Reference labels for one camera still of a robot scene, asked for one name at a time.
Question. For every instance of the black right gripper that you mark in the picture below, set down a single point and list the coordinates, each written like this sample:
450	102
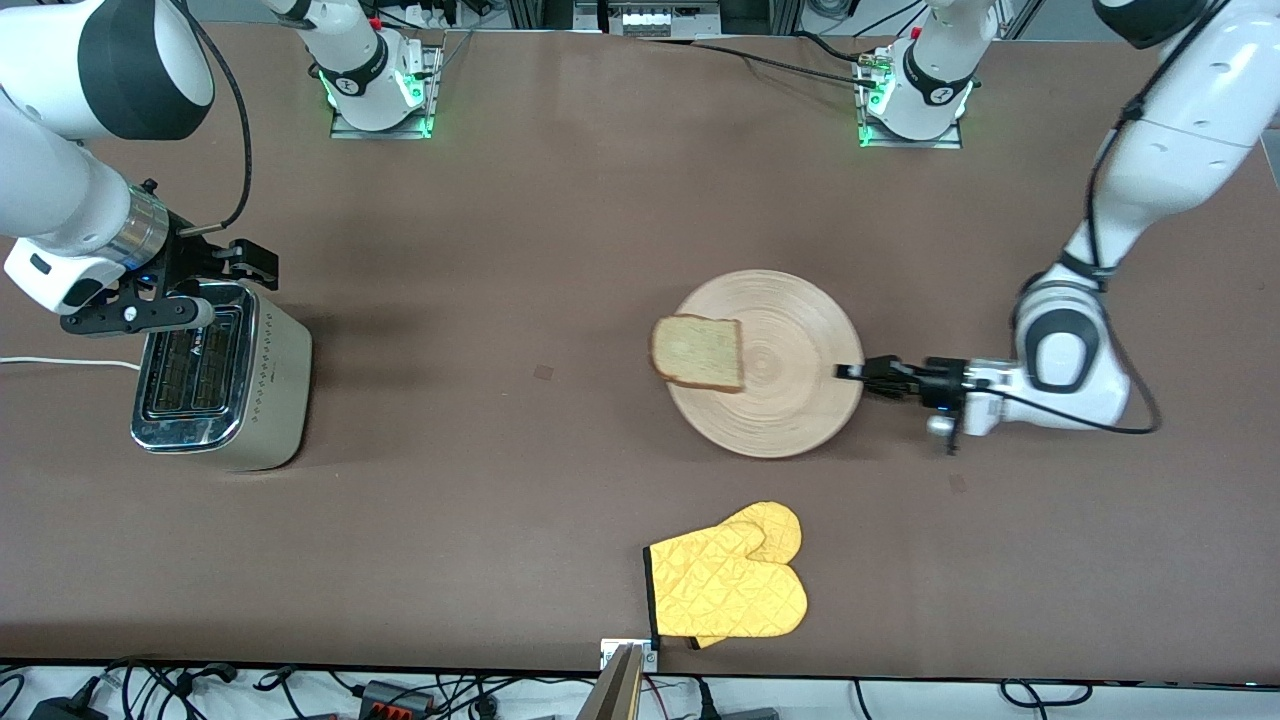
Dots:
196	262

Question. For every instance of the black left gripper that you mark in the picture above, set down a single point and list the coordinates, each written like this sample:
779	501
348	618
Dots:
938	379

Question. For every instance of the round wooden plate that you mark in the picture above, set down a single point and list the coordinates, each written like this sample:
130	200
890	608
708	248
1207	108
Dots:
790	320

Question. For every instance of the slice of brown bread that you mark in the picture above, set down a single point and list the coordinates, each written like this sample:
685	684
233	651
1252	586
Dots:
698	352

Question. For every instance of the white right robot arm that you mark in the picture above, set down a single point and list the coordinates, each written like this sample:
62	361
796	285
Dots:
50	180

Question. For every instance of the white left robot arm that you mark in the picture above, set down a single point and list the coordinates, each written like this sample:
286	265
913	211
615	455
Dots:
1180	150

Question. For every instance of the chrome two-slot toaster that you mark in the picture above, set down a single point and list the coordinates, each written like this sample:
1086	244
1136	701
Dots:
280	400

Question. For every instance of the yellow quilted oven mitt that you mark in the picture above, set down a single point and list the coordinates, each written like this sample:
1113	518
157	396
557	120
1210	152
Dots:
720	590
778	525

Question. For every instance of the white power strip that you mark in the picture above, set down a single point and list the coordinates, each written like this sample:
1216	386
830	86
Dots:
430	14

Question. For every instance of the grey electrical box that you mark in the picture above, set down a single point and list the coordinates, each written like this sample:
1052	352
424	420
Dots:
650	18

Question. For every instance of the black orange connector box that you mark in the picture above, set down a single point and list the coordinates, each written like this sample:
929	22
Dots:
395	698

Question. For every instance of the black power adapter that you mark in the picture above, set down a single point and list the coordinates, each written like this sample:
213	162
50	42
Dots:
65	708

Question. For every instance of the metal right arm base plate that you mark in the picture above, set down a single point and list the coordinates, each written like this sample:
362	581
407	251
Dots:
385	132

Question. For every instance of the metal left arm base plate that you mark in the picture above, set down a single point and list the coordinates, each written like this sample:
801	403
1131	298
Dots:
910	143

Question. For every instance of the small white metal bracket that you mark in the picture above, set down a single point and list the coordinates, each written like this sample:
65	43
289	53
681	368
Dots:
650	658

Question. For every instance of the aluminium profile post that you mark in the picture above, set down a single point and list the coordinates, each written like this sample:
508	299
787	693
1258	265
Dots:
612	690

